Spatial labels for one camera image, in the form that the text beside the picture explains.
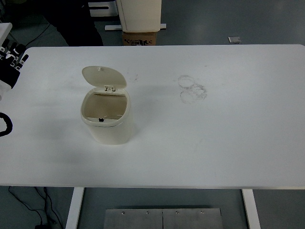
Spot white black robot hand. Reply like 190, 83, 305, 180
0, 22, 30, 101

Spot cream lidded trash bin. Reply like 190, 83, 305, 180
80, 65, 132, 146

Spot large cream plastic bin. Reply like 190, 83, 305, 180
116, 0, 163, 33

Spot person's legs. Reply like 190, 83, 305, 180
41, 0, 104, 47

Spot white table foot bar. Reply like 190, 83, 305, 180
104, 23, 168, 31

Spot grey white furniture base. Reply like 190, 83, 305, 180
88, 0, 119, 18

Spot brown printed cardboard box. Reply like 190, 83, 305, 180
122, 31, 158, 46

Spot white table leg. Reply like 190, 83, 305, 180
241, 189, 262, 229
65, 187, 85, 229

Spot grey metal plate with screws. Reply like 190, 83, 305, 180
104, 208, 164, 229
162, 208, 224, 229

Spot black floor cable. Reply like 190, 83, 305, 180
8, 186, 63, 229

